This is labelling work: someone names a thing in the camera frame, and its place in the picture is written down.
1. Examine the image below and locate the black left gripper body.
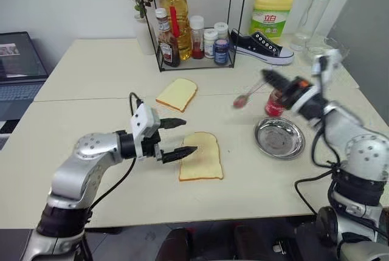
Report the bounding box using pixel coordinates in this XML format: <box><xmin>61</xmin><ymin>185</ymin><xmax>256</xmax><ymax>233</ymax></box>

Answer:
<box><xmin>140</xmin><ymin>129</ymin><xmax>165</xmax><ymax>162</ymax></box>

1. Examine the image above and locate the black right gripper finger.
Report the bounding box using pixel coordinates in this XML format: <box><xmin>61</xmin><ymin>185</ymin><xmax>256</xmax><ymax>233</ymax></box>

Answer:
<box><xmin>264</xmin><ymin>77</ymin><xmax>288</xmax><ymax>94</ymax></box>
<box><xmin>261</xmin><ymin>68</ymin><xmax>291</xmax><ymax>85</ymax></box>

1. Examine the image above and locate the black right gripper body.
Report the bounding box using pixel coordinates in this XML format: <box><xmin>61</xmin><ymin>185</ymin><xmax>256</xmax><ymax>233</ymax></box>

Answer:
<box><xmin>281</xmin><ymin>75</ymin><xmax>310</xmax><ymax>110</ymax></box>

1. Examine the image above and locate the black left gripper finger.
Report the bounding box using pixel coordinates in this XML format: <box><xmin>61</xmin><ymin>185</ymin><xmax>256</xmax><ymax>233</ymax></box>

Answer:
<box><xmin>159</xmin><ymin>117</ymin><xmax>187</xmax><ymax>131</ymax></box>
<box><xmin>161</xmin><ymin>145</ymin><xmax>199</xmax><ymax>164</ymax></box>

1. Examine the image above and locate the metal spoon with jam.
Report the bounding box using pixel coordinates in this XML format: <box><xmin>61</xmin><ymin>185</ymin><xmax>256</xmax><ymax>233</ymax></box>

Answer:
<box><xmin>232</xmin><ymin>78</ymin><xmax>269</xmax><ymax>110</ymax></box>

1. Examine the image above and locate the red jam jar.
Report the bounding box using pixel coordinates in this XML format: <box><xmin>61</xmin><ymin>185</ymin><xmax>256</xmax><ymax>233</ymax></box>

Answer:
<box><xmin>264</xmin><ymin>89</ymin><xmax>288</xmax><ymax>118</ymax></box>

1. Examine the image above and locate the bread slice with rounded end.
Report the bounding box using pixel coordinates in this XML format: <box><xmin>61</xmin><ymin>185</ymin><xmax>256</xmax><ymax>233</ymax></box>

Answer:
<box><xmin>178</xmin><ymin>131</ymin><xmax>225</xmax><ymax>183</ymax></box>

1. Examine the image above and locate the square bread slice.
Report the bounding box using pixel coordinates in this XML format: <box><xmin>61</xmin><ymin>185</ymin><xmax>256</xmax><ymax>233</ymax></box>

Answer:
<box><xmin>155</xmin><ymin>78</ymin><xmax>199</xmax><ymax>114</ymax></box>

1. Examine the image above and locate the black and white sneaker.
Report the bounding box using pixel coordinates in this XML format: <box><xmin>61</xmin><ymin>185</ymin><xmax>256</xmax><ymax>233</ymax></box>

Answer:
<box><xmin>229</xmin><ymin>28</ymin><xmax>295</xmax><ymax>66</ymax></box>

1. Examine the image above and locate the round stainless steel dish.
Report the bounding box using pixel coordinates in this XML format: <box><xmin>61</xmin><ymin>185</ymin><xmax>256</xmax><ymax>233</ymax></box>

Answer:
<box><xmin>254</xmin><ymin>116</ymin><xmax>306</xmax><ymax>161</ymax></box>

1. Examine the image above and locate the clear glass bowl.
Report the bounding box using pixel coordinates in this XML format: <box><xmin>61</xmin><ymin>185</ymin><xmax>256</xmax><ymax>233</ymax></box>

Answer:
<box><xmin>306</xmin><ymin>36</ymin><xmax>349</xmax><ymax>63</ymax></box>

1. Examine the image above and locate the blue labelled jar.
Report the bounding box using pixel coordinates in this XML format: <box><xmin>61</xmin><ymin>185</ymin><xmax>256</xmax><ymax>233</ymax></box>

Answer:
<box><xmin>213</xmin><ymin>38</ymin><xmax>230</xmax><ymax>65</ymax></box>

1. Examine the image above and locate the clear bottle with green lid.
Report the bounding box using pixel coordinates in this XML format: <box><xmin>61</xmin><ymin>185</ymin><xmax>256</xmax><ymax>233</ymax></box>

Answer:
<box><xmin>289</xmin><ymin>0</ymin><xmax>338</xmax><ymax>52</ymax></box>

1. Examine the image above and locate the yellow dish soap bottle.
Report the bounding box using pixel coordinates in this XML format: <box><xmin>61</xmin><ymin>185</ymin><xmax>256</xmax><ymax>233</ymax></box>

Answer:
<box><xmin>249</xmin><ymin>0</ymin><xmax>297</xmax><ymax>44</ymax></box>

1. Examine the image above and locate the small jar with white lid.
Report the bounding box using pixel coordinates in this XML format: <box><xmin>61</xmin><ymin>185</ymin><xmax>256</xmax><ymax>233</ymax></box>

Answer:
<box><xmin>213</xmin><ymin>22</ymin><xmax>229</xmax><ymax>41</ymax></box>

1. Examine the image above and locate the white labelled seasoning jar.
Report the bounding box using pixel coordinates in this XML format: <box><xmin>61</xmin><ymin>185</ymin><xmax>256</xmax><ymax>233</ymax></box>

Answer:
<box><xmin>203</xmin><ymin>28</ymin><xmax>219</xmax><ymax>59</ymax></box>

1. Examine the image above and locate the ketchup bottle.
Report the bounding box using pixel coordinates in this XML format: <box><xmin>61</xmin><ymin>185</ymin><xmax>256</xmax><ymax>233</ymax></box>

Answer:
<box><xmin>155</xmin><ymin>7</ymin><xmax>181</xmax><ymax>68</ymax></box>

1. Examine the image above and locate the red spice jar white lid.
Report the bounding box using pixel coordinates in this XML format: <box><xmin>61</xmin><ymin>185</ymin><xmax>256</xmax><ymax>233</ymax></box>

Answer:
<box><xmin>189</xmin><ymin>15</ymin><xmax>205</xmax><ymax>60</ymax></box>

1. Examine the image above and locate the dark rounded shape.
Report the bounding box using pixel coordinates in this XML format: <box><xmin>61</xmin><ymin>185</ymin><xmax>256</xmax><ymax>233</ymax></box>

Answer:
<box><xmin>157</xmin><ymin>226</ymin><xmax>196</xmax><ymax>261</ymax></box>

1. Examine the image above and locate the cooking oil bottle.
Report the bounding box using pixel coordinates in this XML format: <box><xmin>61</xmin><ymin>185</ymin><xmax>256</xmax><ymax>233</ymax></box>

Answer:
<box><xmin>159</xmin><ymin>0</ymin><xmax>193</xmax><ymax>61</ymax></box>

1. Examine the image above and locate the grey laptop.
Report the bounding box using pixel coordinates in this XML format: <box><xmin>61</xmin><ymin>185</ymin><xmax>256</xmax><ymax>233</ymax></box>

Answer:
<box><xmin>0</xmin><ymin>31</ymin><xmax>50</xmax><ymax>151</ymax></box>

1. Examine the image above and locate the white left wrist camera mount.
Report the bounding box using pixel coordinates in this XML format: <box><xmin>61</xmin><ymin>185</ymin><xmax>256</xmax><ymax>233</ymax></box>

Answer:
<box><xmin>129</xmin><ymin>102</ymin><xmax>160</xmax><ymax>161</ymax></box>

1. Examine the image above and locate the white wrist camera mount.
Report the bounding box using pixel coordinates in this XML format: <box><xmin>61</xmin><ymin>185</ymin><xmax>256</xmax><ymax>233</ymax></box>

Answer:
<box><xmin>290</xmin><ymin>48</ymin><xmax>343</xmax><ymax>114</ymax></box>
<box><xmin>129</xmin><ymin>102</ymin><xmax>160</xmax><ymax>161</ymax></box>

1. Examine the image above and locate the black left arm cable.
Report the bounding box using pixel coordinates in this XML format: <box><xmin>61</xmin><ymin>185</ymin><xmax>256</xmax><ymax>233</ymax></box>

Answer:
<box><xmin>86</xmin><ymin>91</ymin><xmax>144</xmax><ymax>217</ymax></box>

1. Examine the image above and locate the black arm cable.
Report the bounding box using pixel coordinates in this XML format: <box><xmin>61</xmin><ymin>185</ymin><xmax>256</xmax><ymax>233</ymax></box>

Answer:
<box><xmin>86</xmin><ymin>91</ymin><xmax>144</xmax><ymax>217</ymax></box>
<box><xmin>294</xmin><ymin>119</ymin><xmax>343</xmax><ymax>215</ymax></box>

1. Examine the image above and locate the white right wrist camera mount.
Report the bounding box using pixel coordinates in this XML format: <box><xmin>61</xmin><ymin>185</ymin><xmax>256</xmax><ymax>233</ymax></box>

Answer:
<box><xmin>290</xmin><ymin>48</ymin><xmax>343</xmax><ymax>114</ymax></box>

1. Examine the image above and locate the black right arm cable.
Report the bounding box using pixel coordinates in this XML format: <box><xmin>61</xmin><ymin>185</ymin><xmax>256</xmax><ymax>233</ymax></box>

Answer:
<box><xmin>294</xmin><ymin>119</ymin><xmax>343</xmax><ymax>215</ymax></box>

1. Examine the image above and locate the black wire shelf rack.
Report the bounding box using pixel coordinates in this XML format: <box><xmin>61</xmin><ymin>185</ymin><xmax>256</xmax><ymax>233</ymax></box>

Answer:
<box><xmin>133</xmin><ymin>0</ymin><xmax>251</xmax><ymax>73</ymax></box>

